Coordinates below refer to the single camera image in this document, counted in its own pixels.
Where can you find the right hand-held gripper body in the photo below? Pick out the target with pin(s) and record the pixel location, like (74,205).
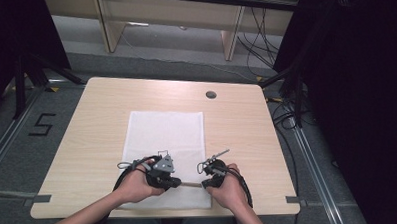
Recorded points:
(217,169)

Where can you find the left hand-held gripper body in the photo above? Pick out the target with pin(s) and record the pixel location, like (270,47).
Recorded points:
(160,175)

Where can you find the white cloth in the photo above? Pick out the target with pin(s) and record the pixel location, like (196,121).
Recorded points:
(167,136)

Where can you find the person's right hand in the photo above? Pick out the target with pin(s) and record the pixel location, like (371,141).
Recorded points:
(231,191)

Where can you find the person's left hand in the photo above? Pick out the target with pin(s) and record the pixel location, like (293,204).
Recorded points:
(135,187)

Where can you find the grey tape strip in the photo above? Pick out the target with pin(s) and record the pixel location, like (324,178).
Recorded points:
(293,199)
(39,199)

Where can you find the black metal stand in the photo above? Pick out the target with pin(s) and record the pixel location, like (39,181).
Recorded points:
(297,88)
(19,85)

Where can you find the light wooden desk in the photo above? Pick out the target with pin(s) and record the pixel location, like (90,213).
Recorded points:
(169,16)

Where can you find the black curtain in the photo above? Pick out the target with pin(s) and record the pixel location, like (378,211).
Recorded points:
(13,31)
(359,86)

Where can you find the metal floor rail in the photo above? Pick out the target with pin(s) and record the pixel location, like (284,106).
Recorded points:
(10,132)
(317,174)

